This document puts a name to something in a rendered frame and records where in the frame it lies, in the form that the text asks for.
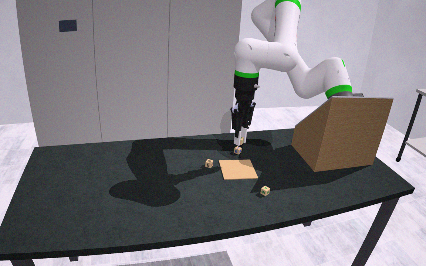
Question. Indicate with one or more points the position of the tan flat square mat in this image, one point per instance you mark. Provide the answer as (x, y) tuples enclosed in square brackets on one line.
[(237, 169)]

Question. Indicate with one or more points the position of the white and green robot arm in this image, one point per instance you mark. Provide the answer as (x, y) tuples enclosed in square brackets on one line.
[(278, 20)]

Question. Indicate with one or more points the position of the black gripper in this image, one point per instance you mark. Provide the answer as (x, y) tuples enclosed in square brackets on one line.
[(241, 114)]

